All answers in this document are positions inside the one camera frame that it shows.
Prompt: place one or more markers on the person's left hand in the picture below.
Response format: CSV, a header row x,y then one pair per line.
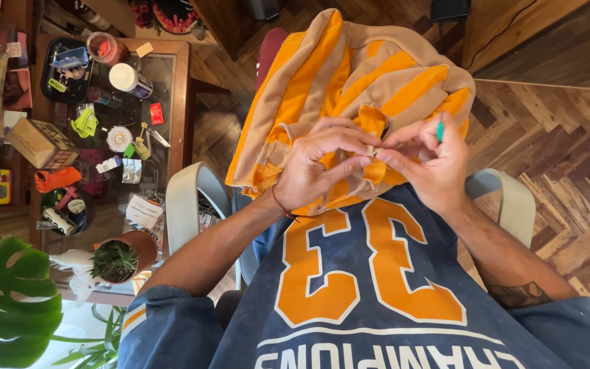
x,y
302,171

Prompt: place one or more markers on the person's right hand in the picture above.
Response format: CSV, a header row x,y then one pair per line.
x,y
441,174

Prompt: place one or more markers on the teal seam ripper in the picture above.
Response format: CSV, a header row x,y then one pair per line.
x,y
439,131

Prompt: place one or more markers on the orange and beige striped garment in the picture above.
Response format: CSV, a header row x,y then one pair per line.
x,y
336,82

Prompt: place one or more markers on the grey armchair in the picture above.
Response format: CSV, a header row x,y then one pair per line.
x,y
192,200

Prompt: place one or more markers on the maroon trousers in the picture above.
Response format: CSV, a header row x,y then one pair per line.
x,y
269,54

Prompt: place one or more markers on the navy shirt with orange print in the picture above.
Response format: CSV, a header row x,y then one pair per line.
x,y
377,287

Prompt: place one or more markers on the wooden glass-top side table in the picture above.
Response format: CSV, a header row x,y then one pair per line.
x,y
177,102

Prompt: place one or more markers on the small red packet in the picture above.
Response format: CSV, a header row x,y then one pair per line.
x,y
156,114

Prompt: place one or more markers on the white paper sheet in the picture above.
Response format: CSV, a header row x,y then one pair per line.
x,y
143,211

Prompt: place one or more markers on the dark bin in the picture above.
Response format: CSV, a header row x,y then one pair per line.
x,y
264,7

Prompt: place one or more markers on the white-lidded jar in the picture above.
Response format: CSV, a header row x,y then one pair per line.
x,y
126,78

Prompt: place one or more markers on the terracotta potted plant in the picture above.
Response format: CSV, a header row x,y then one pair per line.
x,y
121,259

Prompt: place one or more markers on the floral patterned bowl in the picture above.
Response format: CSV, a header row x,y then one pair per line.
x,y
174,15

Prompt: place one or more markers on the neon yellow cloth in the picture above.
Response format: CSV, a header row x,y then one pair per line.
x,y
86,124

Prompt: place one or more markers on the glass jar with red contents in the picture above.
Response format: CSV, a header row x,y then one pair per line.
x,y
103,47

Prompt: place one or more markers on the black bowl with small items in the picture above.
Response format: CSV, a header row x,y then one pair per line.
x,y
64,212

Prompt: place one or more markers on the white figurine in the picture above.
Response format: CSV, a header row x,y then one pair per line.
x,y
77,261

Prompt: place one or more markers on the orange pouch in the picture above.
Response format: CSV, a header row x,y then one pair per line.
x,y
57,179

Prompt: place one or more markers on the black printed tray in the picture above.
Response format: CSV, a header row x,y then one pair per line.
x,y
67,71

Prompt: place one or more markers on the wooden box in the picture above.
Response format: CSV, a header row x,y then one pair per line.
x,y
39,142

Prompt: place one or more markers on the thin-leaved green plant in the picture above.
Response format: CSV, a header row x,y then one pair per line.
x,y
100,348

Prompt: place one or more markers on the large monstera plant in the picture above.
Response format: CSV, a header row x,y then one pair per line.
x,y
8,302

